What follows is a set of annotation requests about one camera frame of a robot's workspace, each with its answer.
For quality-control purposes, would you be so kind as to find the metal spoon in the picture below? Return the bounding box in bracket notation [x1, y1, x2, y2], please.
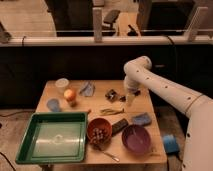
[91, 144, 120, 162]

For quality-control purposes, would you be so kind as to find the clear plastic cup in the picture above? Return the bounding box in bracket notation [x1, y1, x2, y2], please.
[55, 78, 69, 93]

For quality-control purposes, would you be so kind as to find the orange apple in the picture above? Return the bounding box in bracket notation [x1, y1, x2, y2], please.
[64, 89, 77, 102]

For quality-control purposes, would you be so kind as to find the black rectangular block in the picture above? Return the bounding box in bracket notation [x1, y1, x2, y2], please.
[112, 119, 129, 135]

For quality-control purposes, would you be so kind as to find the green plastic tray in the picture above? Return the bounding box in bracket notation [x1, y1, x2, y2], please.
[16, 112, 87, 165]

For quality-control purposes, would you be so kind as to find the orange bowl with beads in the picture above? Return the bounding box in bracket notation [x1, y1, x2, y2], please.
[87, 118, 112, 144]

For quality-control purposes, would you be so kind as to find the light blue lid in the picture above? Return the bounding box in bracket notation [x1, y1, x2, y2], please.
[47, 98, 61, 112]

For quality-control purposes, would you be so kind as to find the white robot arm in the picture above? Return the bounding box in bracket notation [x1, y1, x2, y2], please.
[124, 56, 213, 171]

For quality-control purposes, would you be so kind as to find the white horizontal rail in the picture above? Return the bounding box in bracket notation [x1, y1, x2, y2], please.
[0, 35, 213, 47]

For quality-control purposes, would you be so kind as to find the black office chair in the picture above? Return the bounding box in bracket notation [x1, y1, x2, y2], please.
[103, 10, 120, 31]

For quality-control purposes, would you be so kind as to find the purple bowl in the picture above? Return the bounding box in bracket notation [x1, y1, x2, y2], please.
[122, 125, 151, 155]

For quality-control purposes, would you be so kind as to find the blue sponge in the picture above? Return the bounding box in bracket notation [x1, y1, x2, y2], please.
[132, 113, 152, 126]

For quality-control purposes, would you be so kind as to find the wooden table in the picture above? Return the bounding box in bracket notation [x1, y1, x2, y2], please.
[36, 80, 167, 165]

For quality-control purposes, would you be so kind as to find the crumpled blue cloth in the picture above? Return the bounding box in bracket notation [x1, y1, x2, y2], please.
[79, 81, 95, 97]

